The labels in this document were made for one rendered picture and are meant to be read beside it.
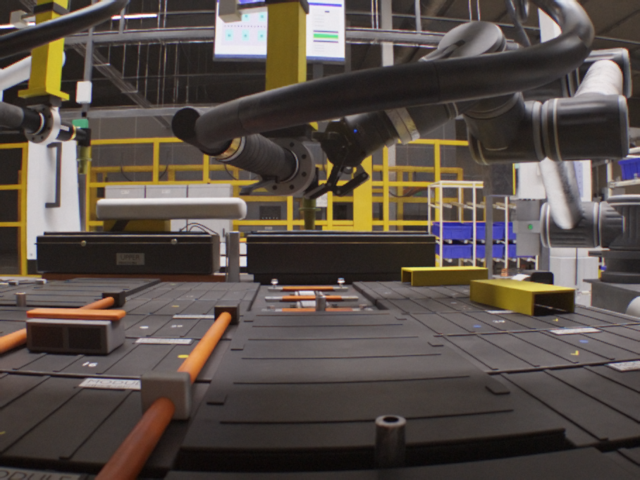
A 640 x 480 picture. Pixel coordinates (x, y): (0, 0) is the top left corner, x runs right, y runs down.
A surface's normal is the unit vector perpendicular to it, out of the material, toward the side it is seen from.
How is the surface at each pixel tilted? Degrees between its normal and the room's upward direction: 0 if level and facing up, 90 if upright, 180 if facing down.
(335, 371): 0
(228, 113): 80
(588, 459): 0
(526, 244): 90
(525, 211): 90
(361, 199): 90
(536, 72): 103
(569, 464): 0
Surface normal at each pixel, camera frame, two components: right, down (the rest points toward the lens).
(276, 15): -0.20, 0.01
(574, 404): 0.00, -1.00
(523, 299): -0.98, 0.00
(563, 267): 0.07, 0.01
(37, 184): 0.48, 0.01
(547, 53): 0.16, -0.37
